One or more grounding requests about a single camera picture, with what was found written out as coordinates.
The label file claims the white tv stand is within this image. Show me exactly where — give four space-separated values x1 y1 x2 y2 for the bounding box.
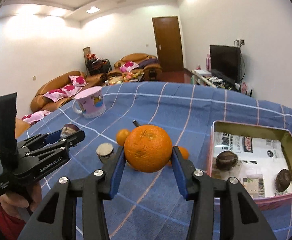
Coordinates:
190 69 237 90

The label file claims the pink cartoon mug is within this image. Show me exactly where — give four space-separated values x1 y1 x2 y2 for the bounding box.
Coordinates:
72 86 106 119

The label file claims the coffee table with snacks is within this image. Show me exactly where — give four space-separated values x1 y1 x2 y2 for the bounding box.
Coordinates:
107 72 144 85

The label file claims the dark shelf with items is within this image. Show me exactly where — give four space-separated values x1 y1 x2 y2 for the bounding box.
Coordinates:
83 47 112 76

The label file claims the large orange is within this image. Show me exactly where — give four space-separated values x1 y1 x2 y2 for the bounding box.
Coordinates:
124 125 173 173

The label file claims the dark passion fruit in box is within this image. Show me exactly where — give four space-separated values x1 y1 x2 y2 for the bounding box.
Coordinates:
215 151 238 171

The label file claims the black television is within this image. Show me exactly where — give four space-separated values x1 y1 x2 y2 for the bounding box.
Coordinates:
209 45 241 83

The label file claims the small tangerine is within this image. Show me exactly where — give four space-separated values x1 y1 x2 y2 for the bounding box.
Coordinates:
171 146 189 159
116 129 131 147

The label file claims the orange leather armchair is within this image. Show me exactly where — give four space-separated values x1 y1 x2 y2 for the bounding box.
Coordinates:
107 53 163 81

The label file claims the cut passion fruit half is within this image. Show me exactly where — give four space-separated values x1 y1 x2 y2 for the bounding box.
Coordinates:
96 142 114 164

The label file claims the small tangerine behind finger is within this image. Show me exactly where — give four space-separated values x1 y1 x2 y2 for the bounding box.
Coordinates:
171 146 189 159

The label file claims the pink tin box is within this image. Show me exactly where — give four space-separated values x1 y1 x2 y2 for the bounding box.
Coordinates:
207 121 292 210

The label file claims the orange leather sofa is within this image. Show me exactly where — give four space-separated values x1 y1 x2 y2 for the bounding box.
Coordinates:
30 70 106 113

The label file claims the brown wooden door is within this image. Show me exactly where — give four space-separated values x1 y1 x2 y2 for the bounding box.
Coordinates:
152 16 183 72

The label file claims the person's left hand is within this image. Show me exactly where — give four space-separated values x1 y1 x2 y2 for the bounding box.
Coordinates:
0 182 42 219

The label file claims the blue checked tablecloth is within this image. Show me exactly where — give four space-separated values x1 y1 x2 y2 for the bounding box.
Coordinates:
23 82 292 239

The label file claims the purple passion fruit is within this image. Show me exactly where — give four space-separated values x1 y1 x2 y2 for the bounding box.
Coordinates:
60 124 80 138

